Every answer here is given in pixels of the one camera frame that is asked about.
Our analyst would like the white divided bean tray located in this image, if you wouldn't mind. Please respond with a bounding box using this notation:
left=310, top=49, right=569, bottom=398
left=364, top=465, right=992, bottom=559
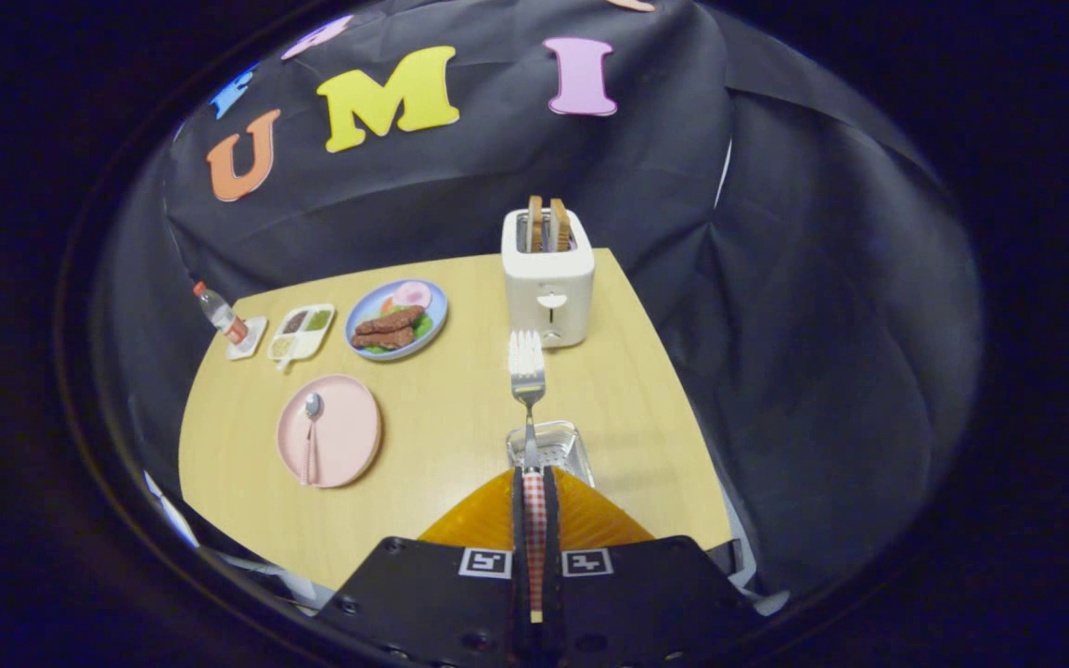
left=267, top=303, right=336, bottom=372

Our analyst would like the clear water bottle red cap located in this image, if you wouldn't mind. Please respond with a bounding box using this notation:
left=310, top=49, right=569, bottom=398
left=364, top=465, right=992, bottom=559
left=193, top=282, right=250, bottom=346

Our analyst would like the fork with red checked handle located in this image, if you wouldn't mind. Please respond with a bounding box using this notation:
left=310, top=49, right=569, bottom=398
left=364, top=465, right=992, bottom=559
left=509, top=329, right=547, bottom=624

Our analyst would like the pink plate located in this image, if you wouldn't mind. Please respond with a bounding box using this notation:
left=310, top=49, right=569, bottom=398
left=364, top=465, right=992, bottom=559
left=277, top=374, right=383, bottom=489

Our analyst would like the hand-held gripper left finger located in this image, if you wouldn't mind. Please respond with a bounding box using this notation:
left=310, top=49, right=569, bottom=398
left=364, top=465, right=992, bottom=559
left=316, top=467, right=535, bottom=668

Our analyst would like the white toaster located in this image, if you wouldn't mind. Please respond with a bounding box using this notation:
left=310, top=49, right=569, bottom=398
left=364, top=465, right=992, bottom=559
left=501, top=208, right=596, bottom=350

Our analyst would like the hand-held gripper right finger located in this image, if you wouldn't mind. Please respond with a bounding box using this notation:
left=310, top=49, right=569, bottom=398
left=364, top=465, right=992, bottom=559
left=542, top=467, right=767, bottom=668

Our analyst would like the spoon with red checked handle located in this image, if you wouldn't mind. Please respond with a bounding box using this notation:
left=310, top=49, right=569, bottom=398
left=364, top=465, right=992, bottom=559
left=300, top=392, right=324, bottom=486

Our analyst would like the white square coaster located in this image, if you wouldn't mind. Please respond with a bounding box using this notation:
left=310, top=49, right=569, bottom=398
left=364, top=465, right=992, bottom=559
left=225, top=316, right=268, bottom=361

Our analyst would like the blue plate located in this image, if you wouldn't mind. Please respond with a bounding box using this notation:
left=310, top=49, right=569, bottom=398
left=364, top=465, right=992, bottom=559
left=345, top=279, right=449, bottom=361

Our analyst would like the brown meat strip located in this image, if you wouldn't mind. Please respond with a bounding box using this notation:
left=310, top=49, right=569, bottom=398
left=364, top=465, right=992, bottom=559
left=355, top=306, right=425, bottom=337
left=351, top=325, right=417, bottom=351

